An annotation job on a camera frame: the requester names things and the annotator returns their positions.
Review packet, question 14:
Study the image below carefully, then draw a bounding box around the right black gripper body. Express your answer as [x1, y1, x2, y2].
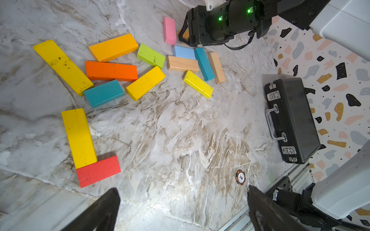
[178, 1, 272, 48]

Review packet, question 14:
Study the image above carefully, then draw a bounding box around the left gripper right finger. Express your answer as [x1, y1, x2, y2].
[247, 185, 307, 231]

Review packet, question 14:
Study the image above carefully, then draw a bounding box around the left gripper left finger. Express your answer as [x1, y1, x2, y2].
[63, 188, 120, 231]

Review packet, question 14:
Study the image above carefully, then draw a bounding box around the long yellow block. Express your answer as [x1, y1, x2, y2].
[61, 108, 97, 169]
[33, 40, 94, 96]

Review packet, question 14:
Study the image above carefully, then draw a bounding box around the small amber block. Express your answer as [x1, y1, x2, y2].
[183, 29, 189, 39]

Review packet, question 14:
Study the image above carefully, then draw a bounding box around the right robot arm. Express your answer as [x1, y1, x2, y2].
[179, 1, 370, 231]

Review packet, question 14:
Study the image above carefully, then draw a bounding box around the light blue block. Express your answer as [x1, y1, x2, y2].
[172, 46, 196, 60]

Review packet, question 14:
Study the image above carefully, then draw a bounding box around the pink block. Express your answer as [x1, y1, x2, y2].
[163, 16, 177, 45]

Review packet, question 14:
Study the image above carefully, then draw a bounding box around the teal long block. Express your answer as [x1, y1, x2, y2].
[195, 47, 215, 81]

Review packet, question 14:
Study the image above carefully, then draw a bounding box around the tan wooden block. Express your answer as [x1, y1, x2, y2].
[167, 55, 199, 73]

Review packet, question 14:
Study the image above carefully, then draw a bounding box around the poker chip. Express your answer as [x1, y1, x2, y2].
[236, 169, 246, 185]

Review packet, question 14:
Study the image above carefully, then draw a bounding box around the beige wooden block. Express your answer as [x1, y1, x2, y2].
[208, 53, 226, 84]

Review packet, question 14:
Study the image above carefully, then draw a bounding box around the lime yellow block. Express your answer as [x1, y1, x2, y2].
[183, 70, 213, 99]

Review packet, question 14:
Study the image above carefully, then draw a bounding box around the green block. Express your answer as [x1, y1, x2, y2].
[137, 43, 166, 69]

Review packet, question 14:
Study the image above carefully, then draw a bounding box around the amber orange block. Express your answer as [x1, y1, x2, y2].
[89, 34, 139, 62]

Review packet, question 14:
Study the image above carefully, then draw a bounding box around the black case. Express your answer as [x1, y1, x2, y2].
[264, 78, 321, 164]

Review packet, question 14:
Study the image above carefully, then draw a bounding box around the teal short block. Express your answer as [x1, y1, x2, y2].
[84, 80, 124, 108]

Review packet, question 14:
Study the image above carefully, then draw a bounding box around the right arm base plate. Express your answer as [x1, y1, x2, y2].
[266, 176, 291, 199]

